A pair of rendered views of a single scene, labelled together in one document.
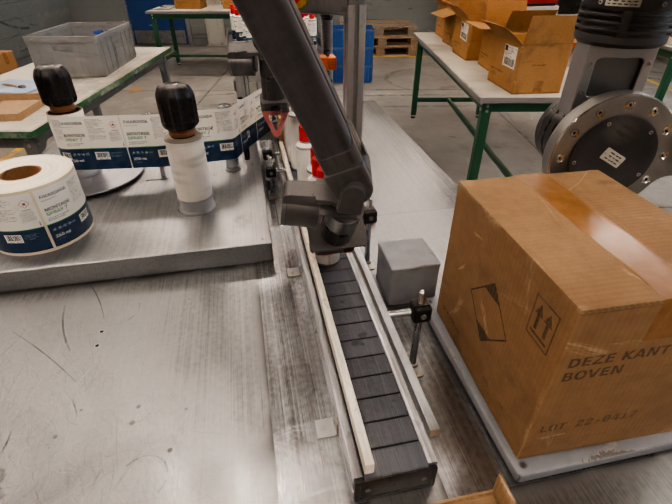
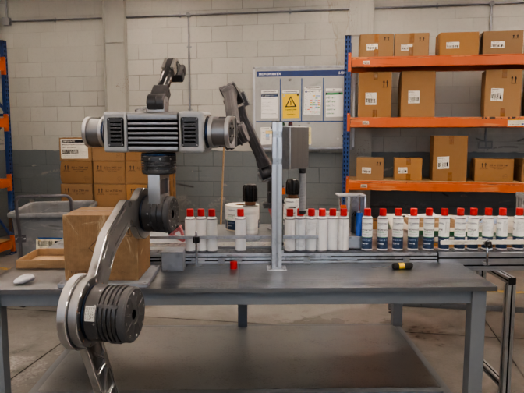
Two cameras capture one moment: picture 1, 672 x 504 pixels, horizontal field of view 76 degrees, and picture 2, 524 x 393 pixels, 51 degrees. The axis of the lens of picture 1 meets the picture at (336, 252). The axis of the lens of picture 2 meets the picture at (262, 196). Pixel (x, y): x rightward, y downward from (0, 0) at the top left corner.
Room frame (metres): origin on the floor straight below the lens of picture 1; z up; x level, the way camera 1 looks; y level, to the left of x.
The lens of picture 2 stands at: (1.54, -2.47, 1.45)
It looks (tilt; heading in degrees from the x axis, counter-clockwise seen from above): 7 degrees down; 100
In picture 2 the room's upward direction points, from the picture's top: straight up
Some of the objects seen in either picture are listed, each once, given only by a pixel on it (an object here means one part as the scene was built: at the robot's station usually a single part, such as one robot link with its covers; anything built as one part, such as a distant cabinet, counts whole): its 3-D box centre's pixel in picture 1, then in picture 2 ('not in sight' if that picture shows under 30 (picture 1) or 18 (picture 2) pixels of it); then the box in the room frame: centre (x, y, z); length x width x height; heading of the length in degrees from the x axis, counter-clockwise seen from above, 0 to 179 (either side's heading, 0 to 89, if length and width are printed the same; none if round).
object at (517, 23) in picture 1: (513, 37); not in sight; (2.97, -1.10, 0.96); 0.53 x 0.45 x 0.37; 92
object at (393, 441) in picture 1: (304, 190); (265, 254); (1.09, 0.09, 0.86); 1.65 x 0.08 x 0.04; 12
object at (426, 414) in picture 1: (338, 209); (205, 237); (0.82, -0.01, 0.96); 1.07 x 0.01 x 0.01; 12
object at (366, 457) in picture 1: (305, 232); (207, 244); (0.80, 0.07, 0.91); 1.07 x 0.01 x 0.02; 12
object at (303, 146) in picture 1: (307, 167); (240, 229); (0.97, 0.07, 0.98); 0.05 x 0.05 x 0.20
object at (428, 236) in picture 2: not in sight; (428, 229); (1.86, 0.25, 0.98); 0.05 x 0.05 x 0.20
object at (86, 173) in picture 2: not in sight; (122, 197); (-1.18, 3.43, 0.70); 1.20 x 0.82 x 1.39; 6
